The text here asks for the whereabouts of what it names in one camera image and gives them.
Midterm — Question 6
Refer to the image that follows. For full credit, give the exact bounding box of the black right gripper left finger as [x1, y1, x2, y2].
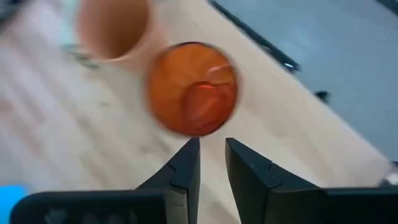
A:
[9, 136, 201, 224]

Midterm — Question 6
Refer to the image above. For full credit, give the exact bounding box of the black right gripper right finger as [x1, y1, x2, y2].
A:
[224, 137, 398, 224]

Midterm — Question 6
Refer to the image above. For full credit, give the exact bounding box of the translucent orange cup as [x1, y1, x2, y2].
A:
[144, 41, 239, 138]

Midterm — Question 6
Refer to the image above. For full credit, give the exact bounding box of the beige pink cup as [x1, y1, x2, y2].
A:
[76, 0, 162, 72]

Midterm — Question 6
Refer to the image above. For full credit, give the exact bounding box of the large blue plastic mug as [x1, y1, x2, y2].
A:
[0, 184, 30, 224]

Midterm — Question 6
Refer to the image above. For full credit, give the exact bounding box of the black table edge rail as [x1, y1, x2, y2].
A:
[207, 0, 302, 75]

